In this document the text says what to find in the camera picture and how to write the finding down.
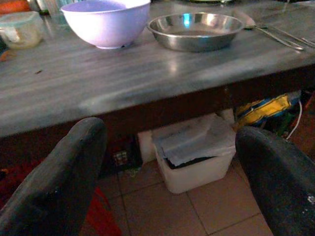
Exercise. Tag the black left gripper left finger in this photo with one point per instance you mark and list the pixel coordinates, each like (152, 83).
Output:
(56, 182)

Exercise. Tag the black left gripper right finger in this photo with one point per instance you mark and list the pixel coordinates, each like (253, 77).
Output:
(283, 177)

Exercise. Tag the red cloth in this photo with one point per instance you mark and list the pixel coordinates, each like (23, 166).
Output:
(99, 216)

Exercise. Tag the yellow and blue bag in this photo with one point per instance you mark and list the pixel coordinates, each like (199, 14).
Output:
(264, 110)

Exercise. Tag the white plastic bin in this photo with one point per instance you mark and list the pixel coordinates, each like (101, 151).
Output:
(194, 157)

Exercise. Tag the white block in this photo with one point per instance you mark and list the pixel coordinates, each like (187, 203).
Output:
(145, 147)

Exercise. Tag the steel spoon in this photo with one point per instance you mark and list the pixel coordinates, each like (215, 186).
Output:
(268, 30)

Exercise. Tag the clear plastic lidded container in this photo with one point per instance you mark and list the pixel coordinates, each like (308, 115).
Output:
(21, 29)

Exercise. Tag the lilac plastic bowl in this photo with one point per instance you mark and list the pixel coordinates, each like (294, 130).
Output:
(105, 23)

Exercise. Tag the shallow steel plate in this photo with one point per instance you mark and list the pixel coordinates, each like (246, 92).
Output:
(195, 32)

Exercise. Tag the orange object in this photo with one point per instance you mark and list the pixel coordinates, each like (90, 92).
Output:
(13, 6)

